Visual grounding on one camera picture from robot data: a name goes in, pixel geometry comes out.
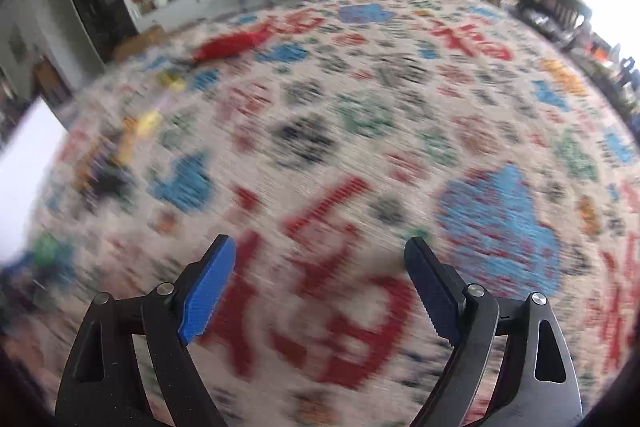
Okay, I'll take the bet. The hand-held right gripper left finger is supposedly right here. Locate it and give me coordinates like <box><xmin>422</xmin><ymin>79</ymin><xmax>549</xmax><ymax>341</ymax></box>
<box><xmin>54</xmin><ymin>234</ymin><xmax>237</xmax><ymax>427</ymax></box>

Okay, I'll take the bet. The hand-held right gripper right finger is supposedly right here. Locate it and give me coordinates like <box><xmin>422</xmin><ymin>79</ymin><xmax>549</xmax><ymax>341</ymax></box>
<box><xmin>403</xmin><ymin>236</ymin><xmax>584</xmax><ymax>427</ymax></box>

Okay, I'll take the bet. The green snack packet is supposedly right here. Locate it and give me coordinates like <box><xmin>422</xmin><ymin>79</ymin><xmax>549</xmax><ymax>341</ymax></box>
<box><xmin>31</xmin><ymin>233</ymin><xmax>62</xmax><ymax>267</ymax></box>

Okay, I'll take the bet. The corn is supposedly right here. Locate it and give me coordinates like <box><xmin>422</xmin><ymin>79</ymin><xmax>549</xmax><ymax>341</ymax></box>
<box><xmin>134</xmin><ymin>110</ymin><xmax>164</xmax><ymax>136</ymax></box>

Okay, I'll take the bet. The printed woven blanket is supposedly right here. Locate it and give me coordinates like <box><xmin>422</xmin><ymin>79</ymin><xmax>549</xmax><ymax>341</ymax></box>
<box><xmin>0</xmin><ymin>0</ymin><xmax>640</xmax><ymax>427</ymax></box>

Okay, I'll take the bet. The white box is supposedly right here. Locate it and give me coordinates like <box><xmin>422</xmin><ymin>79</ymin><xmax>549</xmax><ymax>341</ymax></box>
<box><xmin>0</xmin><ymin>96</ymin><xmax>69</xmax><ymax>260</ymax></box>

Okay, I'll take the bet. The red snack packet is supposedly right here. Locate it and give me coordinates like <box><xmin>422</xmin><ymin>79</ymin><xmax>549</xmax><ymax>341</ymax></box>
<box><xmin>191</xmin><ymin>30</ymin><xmax>267</xmax><ymax>64</ymax></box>

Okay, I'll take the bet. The brown cardboard box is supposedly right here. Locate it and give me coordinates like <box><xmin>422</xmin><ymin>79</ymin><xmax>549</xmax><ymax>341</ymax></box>
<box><xmin>112</xmin><ymin>26</ymin><xmax>166</xmax><ymax>62</ymax></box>

